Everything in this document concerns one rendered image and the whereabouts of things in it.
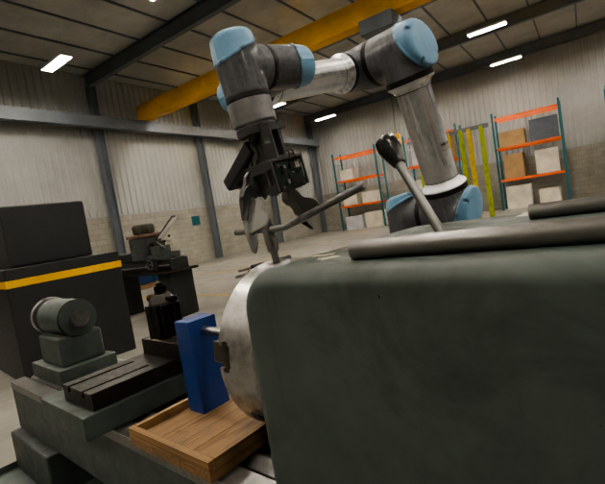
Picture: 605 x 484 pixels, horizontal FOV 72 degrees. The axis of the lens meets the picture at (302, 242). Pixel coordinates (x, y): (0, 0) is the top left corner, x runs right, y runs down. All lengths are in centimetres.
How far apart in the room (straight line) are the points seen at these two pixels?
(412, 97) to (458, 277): 74
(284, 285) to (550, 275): 28
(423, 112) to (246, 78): 52
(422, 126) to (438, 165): 11
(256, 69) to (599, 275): 55
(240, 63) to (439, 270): 47
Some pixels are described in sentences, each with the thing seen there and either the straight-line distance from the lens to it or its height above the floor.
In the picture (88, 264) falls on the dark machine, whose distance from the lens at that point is 551.
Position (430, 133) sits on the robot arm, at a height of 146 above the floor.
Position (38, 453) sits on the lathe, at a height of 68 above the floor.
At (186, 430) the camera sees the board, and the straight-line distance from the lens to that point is 105.
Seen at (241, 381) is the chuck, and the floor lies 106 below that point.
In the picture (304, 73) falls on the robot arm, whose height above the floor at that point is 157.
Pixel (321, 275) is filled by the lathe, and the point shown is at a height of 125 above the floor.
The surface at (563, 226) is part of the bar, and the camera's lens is 40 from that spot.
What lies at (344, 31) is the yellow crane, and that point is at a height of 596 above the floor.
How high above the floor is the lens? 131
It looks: 4 degrees down
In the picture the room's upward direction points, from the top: 9 degrees counter-clockwise
